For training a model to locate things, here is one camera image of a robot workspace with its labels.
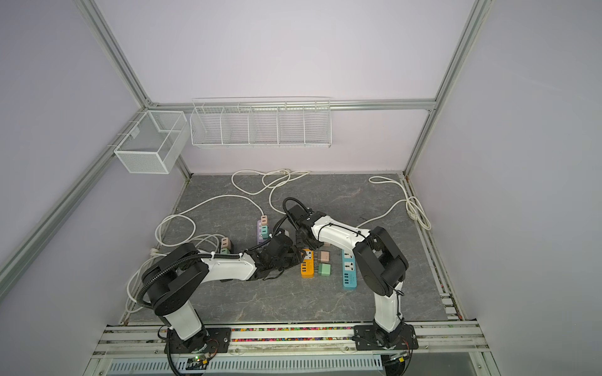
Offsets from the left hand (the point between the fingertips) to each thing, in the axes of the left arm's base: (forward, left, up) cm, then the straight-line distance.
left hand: (305, 259), depth 89 cm
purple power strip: (+9, +18, 0) cm, 20 cm away
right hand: (+6, -1, +1) cm, 6 cm away
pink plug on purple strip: (+16, +16, +4) cm, 23 cm away
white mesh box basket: (+45, +61, +23) cm, 79 cm away
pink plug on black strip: (+7, +30, +4) cm, 31 cm away
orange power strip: (-3, -1, 0) cm, 3 cm away
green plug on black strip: (+3, +30, +5) cm, 30 cm away
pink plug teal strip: (0, -8, 0) cm, 8 cm away
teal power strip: (-9, -16, 0) cm, 18 cm away
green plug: (-5, -7, 0) cm, 9 cm away
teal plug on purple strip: (+10, +15, +4) cm, 19 cm away
